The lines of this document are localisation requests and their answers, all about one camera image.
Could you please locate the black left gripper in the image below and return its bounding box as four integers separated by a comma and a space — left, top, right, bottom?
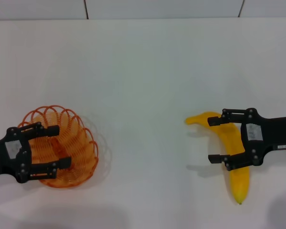
0, 122, 72, 184

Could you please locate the yellow banana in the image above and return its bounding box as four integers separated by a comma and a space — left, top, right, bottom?
185, 111, 251, 205

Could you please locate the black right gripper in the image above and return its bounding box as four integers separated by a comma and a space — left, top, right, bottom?
208, 107, 286, 171

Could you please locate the orange woven plastic basket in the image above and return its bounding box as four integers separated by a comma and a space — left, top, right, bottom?
16, 104, 99, 188

